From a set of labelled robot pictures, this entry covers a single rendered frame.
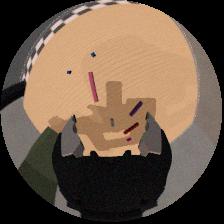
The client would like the purple rod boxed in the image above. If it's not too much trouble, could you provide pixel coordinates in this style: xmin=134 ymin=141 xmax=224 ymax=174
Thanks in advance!
xmin=129 ymin=101 xmax=143 ymax=117

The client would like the pink rod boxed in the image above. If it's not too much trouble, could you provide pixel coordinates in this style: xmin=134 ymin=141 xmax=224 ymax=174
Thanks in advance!
xmin=88 ymin=72 xmax=98 ymax=102

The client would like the dark red rod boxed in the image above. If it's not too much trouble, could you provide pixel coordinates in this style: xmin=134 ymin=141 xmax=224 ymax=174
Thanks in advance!
xmin=124 ymin=122 xmax=139 ymax=135

